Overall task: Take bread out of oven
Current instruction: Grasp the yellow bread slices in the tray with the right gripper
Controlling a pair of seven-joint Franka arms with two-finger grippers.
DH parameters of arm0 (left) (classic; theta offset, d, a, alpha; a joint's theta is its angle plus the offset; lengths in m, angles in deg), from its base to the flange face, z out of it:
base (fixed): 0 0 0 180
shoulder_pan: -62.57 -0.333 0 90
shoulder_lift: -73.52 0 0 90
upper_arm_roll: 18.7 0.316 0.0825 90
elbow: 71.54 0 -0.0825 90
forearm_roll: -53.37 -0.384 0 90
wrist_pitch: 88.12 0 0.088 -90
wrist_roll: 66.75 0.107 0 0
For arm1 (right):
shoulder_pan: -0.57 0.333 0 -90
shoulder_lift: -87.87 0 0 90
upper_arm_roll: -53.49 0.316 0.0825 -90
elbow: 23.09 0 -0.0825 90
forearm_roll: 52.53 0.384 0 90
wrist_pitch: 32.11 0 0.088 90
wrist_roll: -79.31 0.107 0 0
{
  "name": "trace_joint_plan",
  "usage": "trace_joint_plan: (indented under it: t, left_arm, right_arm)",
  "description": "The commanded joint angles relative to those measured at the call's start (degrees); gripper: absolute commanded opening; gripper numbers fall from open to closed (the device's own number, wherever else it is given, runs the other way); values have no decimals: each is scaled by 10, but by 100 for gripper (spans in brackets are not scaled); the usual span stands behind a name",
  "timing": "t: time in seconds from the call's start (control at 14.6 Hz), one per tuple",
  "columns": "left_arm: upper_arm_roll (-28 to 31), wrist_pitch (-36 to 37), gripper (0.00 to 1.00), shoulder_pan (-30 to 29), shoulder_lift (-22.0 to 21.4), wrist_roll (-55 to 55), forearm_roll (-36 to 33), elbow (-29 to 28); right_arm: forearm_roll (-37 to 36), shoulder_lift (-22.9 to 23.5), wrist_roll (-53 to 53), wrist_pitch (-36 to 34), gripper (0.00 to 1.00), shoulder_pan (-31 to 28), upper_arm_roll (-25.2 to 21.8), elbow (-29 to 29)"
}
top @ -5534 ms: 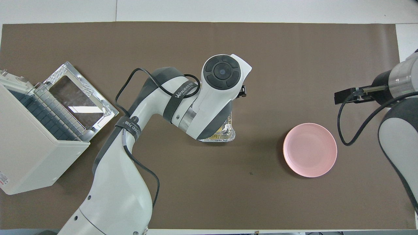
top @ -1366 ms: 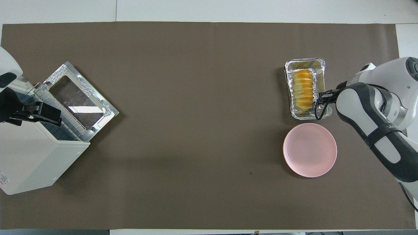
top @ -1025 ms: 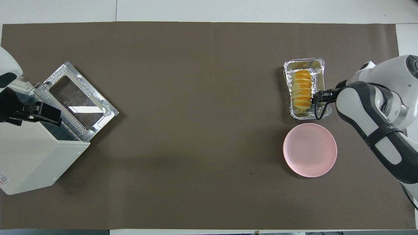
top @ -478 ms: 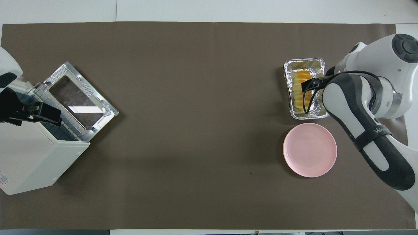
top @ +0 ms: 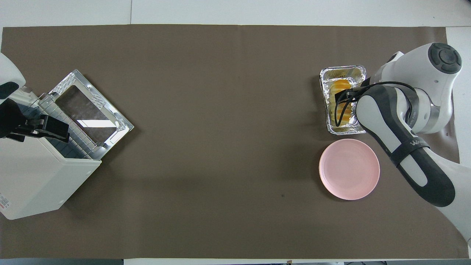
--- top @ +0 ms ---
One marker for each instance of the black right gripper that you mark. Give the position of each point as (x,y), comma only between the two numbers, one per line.
(358,94)

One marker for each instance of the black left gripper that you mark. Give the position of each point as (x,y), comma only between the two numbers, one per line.
(11,119)

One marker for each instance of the sliced yellow bread loaf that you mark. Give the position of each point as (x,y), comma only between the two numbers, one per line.
(340,84)

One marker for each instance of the aluminium foil tray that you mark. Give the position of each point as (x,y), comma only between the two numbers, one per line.
(325,92)

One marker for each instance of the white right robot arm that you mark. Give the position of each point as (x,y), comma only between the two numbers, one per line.
(438,73)

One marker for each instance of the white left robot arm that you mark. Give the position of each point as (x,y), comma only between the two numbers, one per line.
(9,71)

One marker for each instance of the glass oven door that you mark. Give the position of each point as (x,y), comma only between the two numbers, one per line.
(88,110)

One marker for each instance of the cream toaster oven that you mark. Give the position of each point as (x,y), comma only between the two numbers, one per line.
(36,176)

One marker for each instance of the pink round plate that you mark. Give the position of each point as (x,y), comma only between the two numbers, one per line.
(349,169)

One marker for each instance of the brown table mat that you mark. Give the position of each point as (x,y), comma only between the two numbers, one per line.
(220,147)

